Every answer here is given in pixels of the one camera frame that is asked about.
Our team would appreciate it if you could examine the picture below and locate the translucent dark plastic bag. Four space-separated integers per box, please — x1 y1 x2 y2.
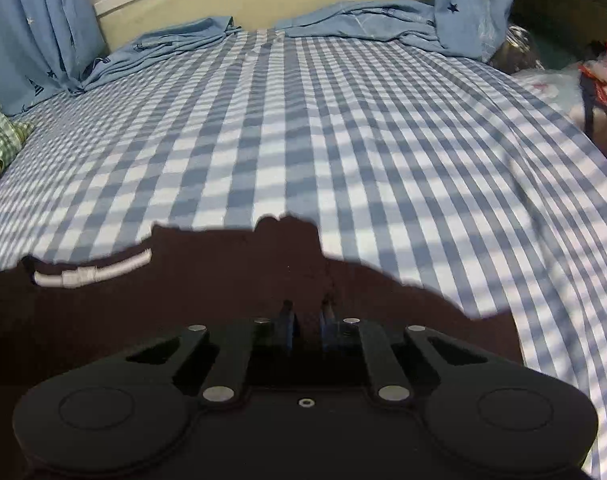
488 25 550 77

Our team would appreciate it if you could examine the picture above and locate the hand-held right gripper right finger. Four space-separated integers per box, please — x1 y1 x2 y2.
319 298 484 406

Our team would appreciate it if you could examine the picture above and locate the blue white checked bed sheet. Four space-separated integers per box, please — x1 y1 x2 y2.
0 27 607 480

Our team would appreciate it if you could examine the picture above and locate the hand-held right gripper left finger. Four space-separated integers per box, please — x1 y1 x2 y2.
126 300 298 406

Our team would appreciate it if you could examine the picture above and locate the maroon printed sweatshirt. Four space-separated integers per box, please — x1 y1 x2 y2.
0 212 527 480

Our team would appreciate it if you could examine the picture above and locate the blue star curtain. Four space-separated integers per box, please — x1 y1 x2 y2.
274 0 517 64
0 0 242 117

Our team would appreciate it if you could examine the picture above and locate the white plastic bag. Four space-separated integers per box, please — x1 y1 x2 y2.
512 62 600 128

